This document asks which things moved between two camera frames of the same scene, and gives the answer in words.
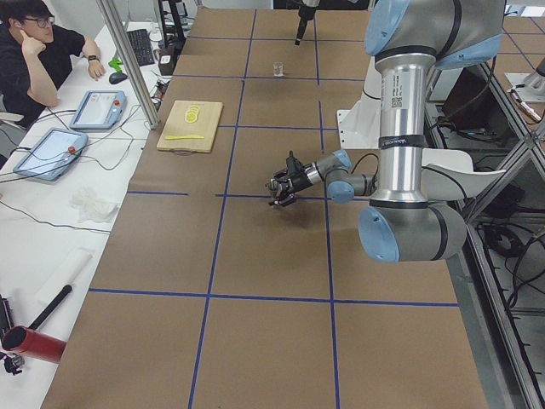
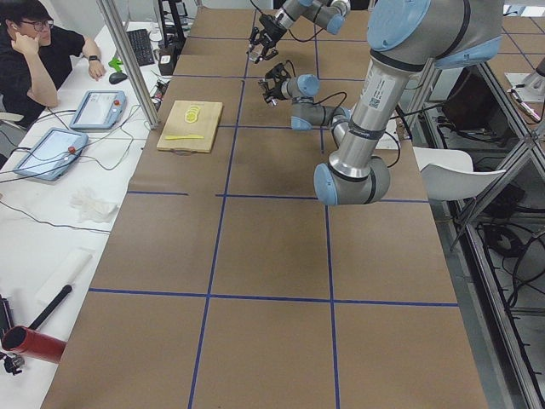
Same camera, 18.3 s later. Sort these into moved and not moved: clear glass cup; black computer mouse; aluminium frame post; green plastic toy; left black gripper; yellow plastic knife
Moved: left black gripper; clear glass cup
Not moved: black computer mouse; green plastic toy; yellow plastic knife; aluminium frame post
